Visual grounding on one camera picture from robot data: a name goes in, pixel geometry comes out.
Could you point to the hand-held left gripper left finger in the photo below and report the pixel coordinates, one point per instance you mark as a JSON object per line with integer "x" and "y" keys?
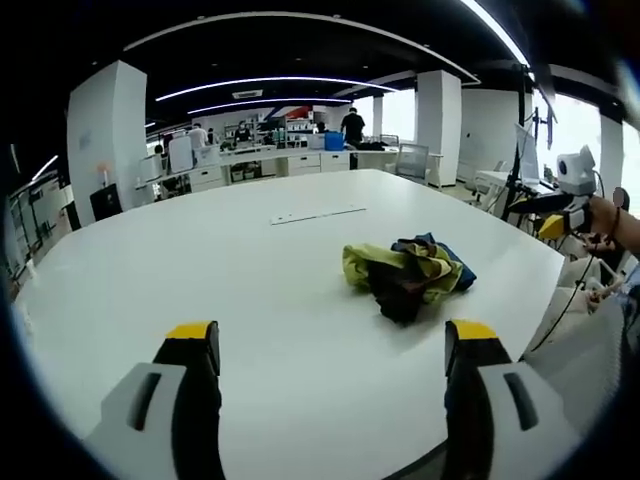
{"x": 150, "y": 400}

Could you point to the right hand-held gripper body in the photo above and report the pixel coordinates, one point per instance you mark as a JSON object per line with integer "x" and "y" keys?
{"x": 575, "y": 170}

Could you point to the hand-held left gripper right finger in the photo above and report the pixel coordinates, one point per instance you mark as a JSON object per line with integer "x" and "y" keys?
{"x": 505, "y": 400}

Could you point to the yellow and dark garment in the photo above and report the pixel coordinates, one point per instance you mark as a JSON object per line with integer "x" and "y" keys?
{"x": 407, "y": 272}

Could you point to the person's right hand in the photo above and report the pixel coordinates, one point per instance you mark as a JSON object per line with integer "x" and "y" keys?
{"x": 602, "y": 220}

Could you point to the black tripod stand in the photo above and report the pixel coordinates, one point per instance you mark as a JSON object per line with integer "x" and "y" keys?
{"x": 517, "y": 165}

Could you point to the white board on desk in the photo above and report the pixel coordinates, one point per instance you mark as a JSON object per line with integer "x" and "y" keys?
{"x": 527, "y": 152}

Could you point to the person's grey clothing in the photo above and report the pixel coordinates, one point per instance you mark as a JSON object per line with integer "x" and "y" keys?
{"x": 585, "y": 360}

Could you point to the white mesh office chair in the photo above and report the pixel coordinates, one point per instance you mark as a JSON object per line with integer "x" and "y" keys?
{"x": 413, "y": 162}

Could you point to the black office chair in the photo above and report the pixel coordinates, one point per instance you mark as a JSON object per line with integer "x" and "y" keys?
{"x": 106, "y": 201}

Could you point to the white drawer cabinet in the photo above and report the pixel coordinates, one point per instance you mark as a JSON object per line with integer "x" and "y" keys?
{"x": 336, "y": 161}
{"x": 206, "y": 180}
{"x": 305, "y": 164}

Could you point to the blue storage box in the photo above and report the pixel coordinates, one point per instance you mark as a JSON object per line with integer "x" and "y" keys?
{"x": 334, "y": 141}

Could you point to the white table slot cover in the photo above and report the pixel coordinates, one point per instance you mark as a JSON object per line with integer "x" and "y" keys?
{"x": 317, "y": 215}

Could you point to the white monitor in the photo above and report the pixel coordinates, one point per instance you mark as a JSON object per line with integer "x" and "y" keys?
{"x": 180, "y": 154}

